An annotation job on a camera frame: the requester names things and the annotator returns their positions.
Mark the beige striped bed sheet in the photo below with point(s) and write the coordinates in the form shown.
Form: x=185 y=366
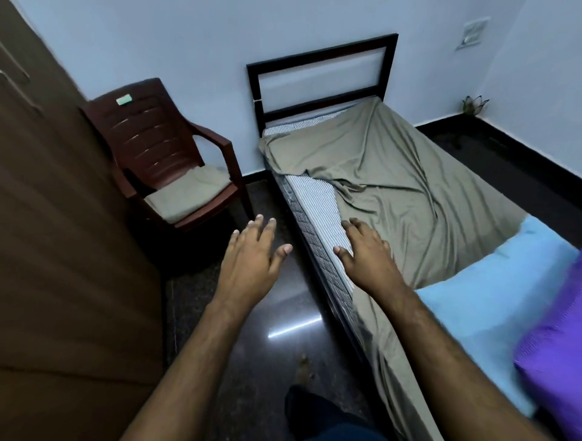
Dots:
x=191 y=191

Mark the brown wooden wardrobe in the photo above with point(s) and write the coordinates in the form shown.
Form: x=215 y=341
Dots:
x=59 y=250

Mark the person's navy blue shirt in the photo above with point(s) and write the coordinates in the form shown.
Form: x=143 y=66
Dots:
x=354 y=434

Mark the person's left hand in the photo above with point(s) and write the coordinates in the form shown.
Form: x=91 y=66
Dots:
x=248 y=268

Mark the plain taupe bed sheet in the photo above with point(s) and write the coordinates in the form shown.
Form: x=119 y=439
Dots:
x=409 y=181

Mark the person's dark trousers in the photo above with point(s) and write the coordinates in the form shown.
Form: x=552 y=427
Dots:
x=313 y=413

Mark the maroon plastic chair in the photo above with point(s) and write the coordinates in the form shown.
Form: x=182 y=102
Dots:
x=150 y=131

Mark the person's left foot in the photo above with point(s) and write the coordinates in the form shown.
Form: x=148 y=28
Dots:
x=302 y=370

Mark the white striped mattress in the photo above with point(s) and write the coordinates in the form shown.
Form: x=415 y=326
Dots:
x=318 y=213

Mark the person's left forearm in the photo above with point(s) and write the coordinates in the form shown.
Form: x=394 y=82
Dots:
x=191 y=381

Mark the dark wooden bed frame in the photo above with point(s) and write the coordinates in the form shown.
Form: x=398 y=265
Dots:
x=318 y=54

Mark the purple dotted pillow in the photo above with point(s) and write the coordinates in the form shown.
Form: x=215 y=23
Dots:
x=554 y=363

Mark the person's right forearm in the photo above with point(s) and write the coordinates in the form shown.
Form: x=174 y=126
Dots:
x=454 y=377

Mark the person's right hand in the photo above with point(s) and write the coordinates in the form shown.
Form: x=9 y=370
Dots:
x=373 y=263

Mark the light blue pillow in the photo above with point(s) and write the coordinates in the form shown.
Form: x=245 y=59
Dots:
x=491 y=291

